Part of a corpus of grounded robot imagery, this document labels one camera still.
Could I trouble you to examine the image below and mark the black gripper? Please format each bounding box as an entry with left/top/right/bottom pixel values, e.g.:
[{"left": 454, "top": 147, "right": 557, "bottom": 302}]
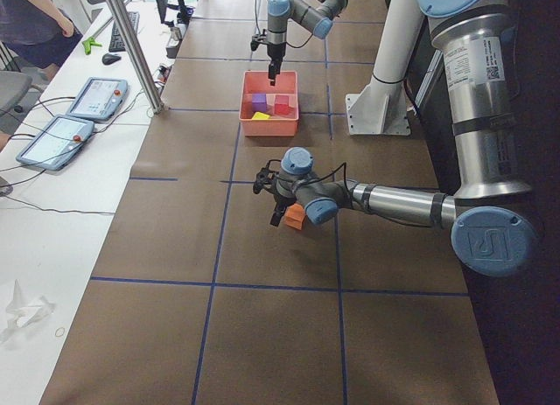
[
  {"left": 267, "top": 42, "right": 286, "bottom": 87},
  {"left": 270, "top": 192, "right": 296, "bottom": 227}
]

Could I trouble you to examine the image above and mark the orange foam block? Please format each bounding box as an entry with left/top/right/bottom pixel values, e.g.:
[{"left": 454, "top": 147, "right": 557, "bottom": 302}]
[{"left": 284, "top": 203, "right": 305, "bottom": 230}]

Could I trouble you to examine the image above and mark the purple foam block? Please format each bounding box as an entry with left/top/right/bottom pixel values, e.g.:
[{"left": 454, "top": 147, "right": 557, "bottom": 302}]
[{"left": 251, "top": 93, "right": 268, "bottom": 113}]

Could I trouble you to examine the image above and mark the red foam block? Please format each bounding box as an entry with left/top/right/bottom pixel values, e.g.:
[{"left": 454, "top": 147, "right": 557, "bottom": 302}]
[{"left": 274, "top": 94, "right": 291, "bottom": 115}]

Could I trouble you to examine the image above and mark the yellow foam block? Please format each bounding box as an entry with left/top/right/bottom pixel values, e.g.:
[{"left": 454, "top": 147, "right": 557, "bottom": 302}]
[{"left": 251, "top": 111, "right": 270, "bottom": 120}]

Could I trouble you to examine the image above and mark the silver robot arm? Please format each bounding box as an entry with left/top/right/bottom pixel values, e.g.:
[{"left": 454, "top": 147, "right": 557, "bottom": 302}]
[
  {"left": 253, "top": 0, "right": 539, "bottom": 276},
  {"left": 262, "top": 0, "right": 348, "bottom": 86}
]

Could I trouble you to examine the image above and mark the pink plastic bin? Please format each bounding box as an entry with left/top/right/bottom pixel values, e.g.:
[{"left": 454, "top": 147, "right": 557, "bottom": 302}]
[{"left": 239, "top": 71, "right": 299, "bottom": 136}]

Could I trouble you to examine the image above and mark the black keyboard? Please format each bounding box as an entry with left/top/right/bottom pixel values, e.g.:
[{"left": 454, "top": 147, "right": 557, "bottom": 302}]
[{"left": 107, "top": 10, "right": 141, "bottom": 52}]

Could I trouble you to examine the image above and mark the black computer mouse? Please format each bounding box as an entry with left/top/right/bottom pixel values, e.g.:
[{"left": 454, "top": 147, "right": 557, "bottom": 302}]
[{"left": 101, "top": 52, "right": 122, "bottom": 66}]

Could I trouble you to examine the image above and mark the upper teach pendant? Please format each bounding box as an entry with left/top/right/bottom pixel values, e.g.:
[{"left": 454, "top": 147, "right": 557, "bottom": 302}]
[{"left": 66, "top": 77, "right": 129, "bottom": 121}]

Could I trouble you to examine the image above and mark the teach pendant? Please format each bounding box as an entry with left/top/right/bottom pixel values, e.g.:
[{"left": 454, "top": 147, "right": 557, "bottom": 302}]
[
  {"left": 16, "top": 115, "right": 95, "bottom": 171},
  {"left": 66, "top": 77, "right": 129, "bottom": 121}
]

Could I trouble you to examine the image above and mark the green plastic clamp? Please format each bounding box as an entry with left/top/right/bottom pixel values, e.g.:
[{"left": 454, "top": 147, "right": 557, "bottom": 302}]
[{"left": 81, "top": 37, "right": 102, "bottom": 55}]

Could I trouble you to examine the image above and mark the lower teach pendant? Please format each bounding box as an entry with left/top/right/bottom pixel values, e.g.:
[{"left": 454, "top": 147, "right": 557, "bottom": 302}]
[{"left": 16, "top": 115, "right": 95, "bottom": 171}]

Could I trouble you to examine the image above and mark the person in purple shirt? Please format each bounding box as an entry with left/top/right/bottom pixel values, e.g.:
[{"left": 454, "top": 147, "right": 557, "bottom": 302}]
[{"left": 1, "top": 0, "right": 82, "bottom": 80}]

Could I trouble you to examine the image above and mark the crumpled white tissue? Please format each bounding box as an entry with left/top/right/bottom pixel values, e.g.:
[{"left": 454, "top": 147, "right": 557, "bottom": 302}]
[{"left": 1, "top": 280, "right": 56, "bottom": 344}]

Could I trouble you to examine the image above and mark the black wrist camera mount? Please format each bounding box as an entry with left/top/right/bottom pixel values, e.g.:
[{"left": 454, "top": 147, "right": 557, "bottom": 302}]
[{"left": 250, "top": 32, "right": 269, "bottom": 52}]

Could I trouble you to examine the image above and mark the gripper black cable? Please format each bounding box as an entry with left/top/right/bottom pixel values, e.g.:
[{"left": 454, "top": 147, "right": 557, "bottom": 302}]
[{"left": 264, "top": 158, "right": 351, "bottom": 196}]

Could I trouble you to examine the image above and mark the white pedestal post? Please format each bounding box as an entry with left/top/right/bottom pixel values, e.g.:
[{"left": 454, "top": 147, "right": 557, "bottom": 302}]
[{"left": 346, "top": 0, "right": 424, "bottom": 136}]

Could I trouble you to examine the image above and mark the aluminium frame post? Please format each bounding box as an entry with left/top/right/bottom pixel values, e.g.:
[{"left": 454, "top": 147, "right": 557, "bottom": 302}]
[{"left": 105, "top": 0, "right": 164, "bottom": 115}]

